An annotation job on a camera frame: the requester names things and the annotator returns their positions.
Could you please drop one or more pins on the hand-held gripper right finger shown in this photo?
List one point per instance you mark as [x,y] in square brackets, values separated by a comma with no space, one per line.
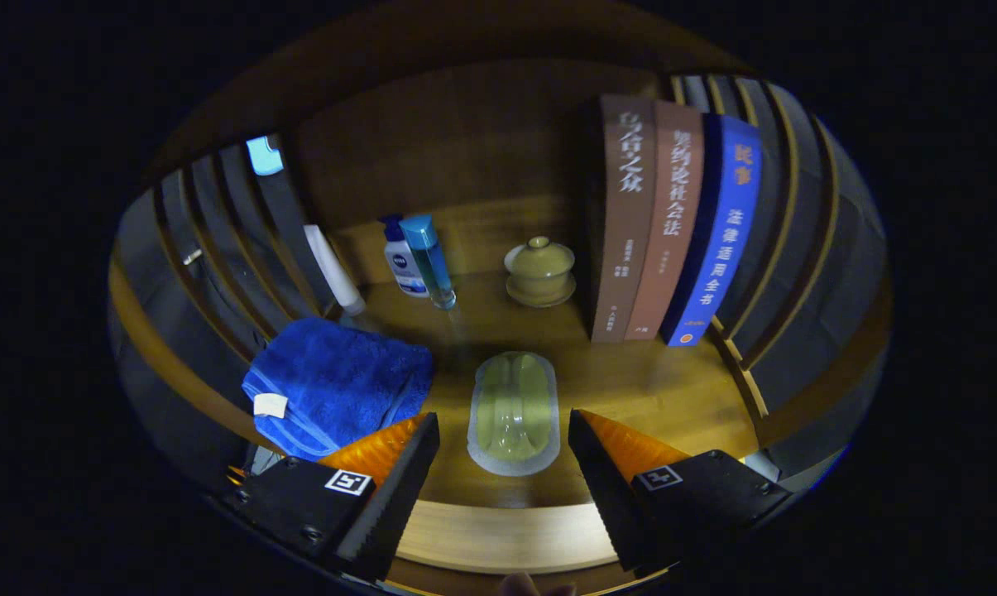
[614,497]

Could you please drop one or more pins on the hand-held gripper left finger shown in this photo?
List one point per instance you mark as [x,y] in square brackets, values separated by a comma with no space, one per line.
[399,501]

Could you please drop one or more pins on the wooden drawer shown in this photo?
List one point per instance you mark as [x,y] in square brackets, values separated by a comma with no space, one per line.
[506,538]

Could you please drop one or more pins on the wooden countertop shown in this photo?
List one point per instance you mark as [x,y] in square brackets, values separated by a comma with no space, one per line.
[630,389]

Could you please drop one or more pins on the brown wooden cabinet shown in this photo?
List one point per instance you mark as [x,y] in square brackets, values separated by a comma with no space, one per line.
[465,141]

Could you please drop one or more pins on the folded blue towel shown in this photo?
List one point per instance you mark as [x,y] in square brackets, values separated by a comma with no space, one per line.
[333,381]

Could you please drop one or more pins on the white bottle with blue cap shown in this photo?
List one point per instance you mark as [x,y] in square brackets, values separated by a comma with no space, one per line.
[403,269]

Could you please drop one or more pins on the beige lidded tea bowl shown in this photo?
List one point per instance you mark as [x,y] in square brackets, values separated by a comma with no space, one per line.
[539,269]

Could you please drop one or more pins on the white tube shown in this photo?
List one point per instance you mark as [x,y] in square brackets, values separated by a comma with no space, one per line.
[333,269]

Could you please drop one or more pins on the clear teal bottle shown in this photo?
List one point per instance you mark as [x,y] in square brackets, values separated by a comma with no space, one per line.
[428,257]

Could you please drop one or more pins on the dark brown book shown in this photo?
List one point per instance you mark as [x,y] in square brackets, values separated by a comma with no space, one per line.
[626,232]

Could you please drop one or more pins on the reddish brown book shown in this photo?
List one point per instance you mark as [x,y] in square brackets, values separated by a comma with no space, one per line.
[668,232]

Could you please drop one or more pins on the blue book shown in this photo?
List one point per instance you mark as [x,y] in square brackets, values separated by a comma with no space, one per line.
[726,232]

